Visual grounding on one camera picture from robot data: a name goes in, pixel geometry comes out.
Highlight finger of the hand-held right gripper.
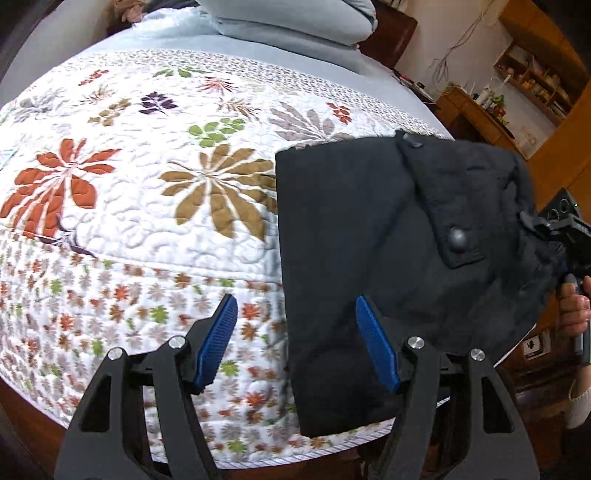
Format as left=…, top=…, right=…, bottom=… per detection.
left=519, top=210, right=561, bottom=244

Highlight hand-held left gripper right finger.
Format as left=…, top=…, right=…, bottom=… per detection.
left=355, top=295, right=541, bottom=480

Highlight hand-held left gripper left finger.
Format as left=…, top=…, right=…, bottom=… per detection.
left=54, top=293, right=239, bottom=480

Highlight black pants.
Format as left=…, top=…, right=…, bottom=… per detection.
left=274, top=130, right=571, bottom=438

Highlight person's right hand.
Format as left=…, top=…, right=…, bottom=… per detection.
left=556, top=275, right=591, bottom=341

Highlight wooden desk cabinet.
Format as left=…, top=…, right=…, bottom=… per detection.
left=435, top=85, right=529, bottom=160

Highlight green toy figure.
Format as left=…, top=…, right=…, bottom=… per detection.
left=487, top=92, right=509, bottom=121

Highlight floral quilted bedspread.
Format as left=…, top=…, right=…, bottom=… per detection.
left=0, top=48, right=455, bottom=470

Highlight wooden bedside table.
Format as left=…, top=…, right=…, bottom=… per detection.
left=392, top=69, right=437, bottom=104

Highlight light blue bed sheet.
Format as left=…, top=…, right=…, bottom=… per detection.
left=0, top=7, right=446, bottom=139

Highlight pile of clothes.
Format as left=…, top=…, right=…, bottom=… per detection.
left=113, top=0, right=151, bottom=23

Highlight white sticker on bed frame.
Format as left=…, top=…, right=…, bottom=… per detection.
left=523, top=329, right=551, bottom=361

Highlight wooden wall shelf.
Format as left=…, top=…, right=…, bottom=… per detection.
left=493, top=41, right=575, bottom=126

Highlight hanging wall cables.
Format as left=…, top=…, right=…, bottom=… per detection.
left=428, top=0, right=497, bottom=90

